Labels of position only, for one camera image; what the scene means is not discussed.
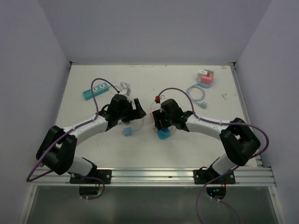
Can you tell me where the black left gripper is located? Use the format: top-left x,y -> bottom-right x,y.
117,98 -> 145,121

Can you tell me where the blue cube socket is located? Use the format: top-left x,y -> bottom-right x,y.
157,128 -> 171,140

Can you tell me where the light blue charger plug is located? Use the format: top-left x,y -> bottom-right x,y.
121,126 -> 133,137

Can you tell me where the white power cord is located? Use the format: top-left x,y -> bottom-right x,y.
108,81 -> 131,93

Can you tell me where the teal power strip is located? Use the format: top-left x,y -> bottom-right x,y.
82,82 -> 109,100

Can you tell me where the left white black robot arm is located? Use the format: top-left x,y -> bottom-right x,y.
36,94 -> 146,183

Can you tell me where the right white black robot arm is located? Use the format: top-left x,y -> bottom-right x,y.
152,98 -> 261,183

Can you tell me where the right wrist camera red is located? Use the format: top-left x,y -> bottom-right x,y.
155,95 -> 161,104

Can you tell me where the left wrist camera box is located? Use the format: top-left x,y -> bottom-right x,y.
120,88 -> 136,110

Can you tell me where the light blue socket cord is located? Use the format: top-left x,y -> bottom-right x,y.
186,84 -> 208,109

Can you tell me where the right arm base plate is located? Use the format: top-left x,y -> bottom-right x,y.
193,168 -> 236,185

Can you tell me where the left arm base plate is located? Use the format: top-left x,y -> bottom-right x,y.
70,169 -> 112,184

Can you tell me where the aluminium front rail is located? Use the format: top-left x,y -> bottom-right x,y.
30,167 -> 278,187

